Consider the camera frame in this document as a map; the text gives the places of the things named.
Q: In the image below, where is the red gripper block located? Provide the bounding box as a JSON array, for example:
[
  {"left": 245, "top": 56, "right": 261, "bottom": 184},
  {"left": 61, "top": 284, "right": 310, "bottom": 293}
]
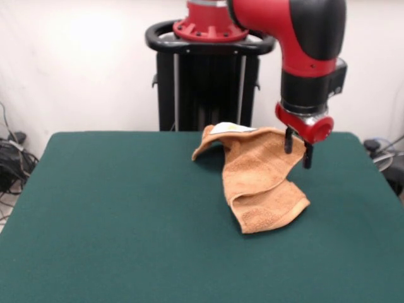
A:
[{"left": 274, "top": 102, "right": 335, "bottom": 170}]

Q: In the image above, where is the tan terry towel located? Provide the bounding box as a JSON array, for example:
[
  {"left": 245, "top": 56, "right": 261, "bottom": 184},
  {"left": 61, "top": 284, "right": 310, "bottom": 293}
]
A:
[{"left": 191, "top": 122, "right": 312, "bottom": 235}]

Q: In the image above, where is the grey round base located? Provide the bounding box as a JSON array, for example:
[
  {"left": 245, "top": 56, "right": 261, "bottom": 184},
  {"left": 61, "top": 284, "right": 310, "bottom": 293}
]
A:
[{"left": 374, "top": 151, "right": 395, "bottom": 173}]

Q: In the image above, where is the dark green tablecloth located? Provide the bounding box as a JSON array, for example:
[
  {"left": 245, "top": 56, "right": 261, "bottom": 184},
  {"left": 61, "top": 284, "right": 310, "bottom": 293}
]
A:
[{"left": 0, "top": 131, "right": 404, "bottom": 303}]

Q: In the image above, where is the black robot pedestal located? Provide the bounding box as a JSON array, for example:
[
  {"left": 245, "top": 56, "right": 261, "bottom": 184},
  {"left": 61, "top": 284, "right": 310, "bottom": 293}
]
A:
[{"left": 145, "top": 19, "right": 274, "bottom": 133}]

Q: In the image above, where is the black cable tangle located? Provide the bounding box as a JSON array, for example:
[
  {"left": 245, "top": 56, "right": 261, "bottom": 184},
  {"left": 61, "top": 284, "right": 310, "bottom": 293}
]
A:
[{"left": 0, "top": 100, "right": 40, "bottom": 222}]

